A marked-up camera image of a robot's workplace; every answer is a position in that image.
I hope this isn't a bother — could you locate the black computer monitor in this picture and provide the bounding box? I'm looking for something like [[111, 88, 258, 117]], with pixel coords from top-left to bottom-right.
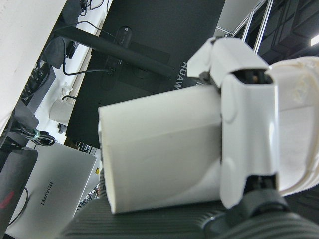
[[53, 0, 225, 150]]

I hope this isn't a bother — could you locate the white plastic pitcher cup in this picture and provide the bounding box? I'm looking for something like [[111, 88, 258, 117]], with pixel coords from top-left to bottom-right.
[[98, 56, 319, 215]]

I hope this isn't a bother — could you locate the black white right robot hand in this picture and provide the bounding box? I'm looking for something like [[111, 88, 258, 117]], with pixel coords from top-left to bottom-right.
[[59, 37, 319, 239]]

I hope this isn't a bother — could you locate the silver laptop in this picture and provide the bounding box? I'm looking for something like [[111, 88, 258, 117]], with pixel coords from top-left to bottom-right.
[[4, 144, 98, 239]]

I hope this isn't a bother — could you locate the white power adapter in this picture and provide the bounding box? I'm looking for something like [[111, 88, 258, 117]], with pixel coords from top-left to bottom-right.
[[49, 99, 75, 124]]

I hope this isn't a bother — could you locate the black device with red mark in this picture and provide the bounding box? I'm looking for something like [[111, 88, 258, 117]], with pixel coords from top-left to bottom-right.
[[0, 146, 38, 231]]

